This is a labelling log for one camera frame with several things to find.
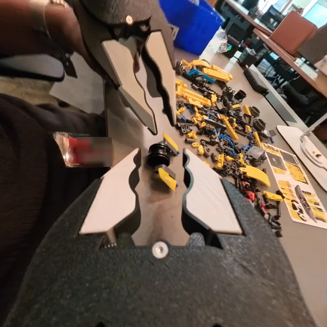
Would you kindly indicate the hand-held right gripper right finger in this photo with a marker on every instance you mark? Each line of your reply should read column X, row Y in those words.
column 212, row 199

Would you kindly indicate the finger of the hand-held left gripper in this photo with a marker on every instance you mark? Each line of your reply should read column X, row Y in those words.
column 122, row 69
column 159, row 58

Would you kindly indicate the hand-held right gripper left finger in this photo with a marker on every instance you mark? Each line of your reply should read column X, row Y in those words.
column 109, row 194

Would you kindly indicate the black wheel yellow brick assembly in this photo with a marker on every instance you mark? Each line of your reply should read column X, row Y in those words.
column 158, row 154

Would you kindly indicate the person's left forearm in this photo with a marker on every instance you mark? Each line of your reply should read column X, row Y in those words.
column 15, row 23

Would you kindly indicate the person's left hand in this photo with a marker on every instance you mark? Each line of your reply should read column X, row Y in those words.
column 63, row 33

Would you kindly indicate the blue plastic bin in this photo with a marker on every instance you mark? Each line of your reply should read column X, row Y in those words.
column 194, row 28

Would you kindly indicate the clear plastic bag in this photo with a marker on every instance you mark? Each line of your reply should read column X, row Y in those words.
column 219, row 40

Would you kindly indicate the clear red badge holder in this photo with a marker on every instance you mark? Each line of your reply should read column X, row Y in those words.
column 62, row 150

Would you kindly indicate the black device with green light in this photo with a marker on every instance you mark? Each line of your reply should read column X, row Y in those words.
column 232, row 47

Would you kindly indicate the pile of toy building pieces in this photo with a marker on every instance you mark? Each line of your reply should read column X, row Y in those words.
column 224, row 122

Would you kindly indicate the yellow printed instruction sheet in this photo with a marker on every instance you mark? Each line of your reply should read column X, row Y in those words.
column 293, row 184

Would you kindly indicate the small grey black device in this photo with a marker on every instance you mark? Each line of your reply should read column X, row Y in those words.
column 247, row 57

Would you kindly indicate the white monitor stand base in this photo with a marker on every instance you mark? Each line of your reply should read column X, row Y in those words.
column 293, row 145

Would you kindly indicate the flat black device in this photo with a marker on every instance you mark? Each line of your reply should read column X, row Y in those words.
column 255, row 79

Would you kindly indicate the dark flat panel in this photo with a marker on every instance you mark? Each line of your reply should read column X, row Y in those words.
column 281, row 102

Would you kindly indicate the wooden desk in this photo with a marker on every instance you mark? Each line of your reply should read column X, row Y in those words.
column 306, row 74

